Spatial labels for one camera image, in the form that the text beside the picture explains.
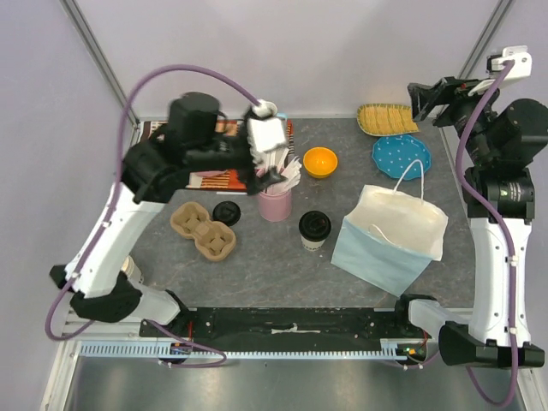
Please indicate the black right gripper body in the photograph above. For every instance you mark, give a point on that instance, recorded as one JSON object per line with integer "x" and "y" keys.
{"x": 439, "y": 100}

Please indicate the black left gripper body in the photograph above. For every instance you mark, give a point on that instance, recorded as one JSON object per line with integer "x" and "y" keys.
{"x": 255, "y": 184}

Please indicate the brown cardboard cup carrier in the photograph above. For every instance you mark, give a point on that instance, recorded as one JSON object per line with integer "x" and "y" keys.
{"x": 213, "y": 239}

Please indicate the black plastic cup lid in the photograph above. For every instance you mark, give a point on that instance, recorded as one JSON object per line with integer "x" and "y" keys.
{"x": 314, "y": 226}

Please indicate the white paper coffee cup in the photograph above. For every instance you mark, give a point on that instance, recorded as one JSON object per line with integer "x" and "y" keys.
{"x": 313, "y": 242}

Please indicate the light blue paper bag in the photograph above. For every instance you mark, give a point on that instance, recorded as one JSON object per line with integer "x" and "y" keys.
{"x": 390, "y": 237}

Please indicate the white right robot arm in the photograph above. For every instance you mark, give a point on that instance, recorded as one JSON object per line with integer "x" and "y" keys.
{"x": 501, "y": 147}

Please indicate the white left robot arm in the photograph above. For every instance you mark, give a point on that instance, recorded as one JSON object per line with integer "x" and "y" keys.
{"x": 152, "y": 171}

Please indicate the colourful striped placemat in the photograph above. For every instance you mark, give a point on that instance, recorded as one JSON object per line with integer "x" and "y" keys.
{"x": 219, "y": 181}

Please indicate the pink straw holder cup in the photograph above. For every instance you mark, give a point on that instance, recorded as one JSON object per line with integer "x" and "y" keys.
{"x": 275, "y": 207}

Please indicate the white wrapped straw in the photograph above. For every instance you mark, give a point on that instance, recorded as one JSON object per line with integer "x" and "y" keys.
{"x": 275, "y": 159}
{"x": 292, "y": 175}

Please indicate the orange bowl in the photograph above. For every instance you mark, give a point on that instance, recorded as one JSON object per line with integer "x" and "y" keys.
{"x": 320, "y": 162}

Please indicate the yellow woven tray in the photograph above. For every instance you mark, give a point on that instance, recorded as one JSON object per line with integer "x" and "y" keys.
{"x": 381, "y": 120}

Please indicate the blue polka dot plate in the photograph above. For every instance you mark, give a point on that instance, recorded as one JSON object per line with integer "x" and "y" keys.
{"x": 393, "y": 154}

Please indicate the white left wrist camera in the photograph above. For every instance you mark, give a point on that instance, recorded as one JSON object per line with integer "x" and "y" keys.
{"x": 265, "y": 129}

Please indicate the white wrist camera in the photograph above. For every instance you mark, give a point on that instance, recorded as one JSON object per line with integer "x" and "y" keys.
{"x": 265, "y": 129}
{"x": 520, "y": 62}

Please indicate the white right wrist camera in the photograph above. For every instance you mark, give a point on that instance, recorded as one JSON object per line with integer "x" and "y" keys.
{"x": 520, "y": 62}

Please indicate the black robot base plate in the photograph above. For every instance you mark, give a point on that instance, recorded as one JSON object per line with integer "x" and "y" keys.
{"x": 293, "y": 329}

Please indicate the grey slotted cable duct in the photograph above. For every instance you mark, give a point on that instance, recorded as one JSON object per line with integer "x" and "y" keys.
{"x": 175, "y": 351}

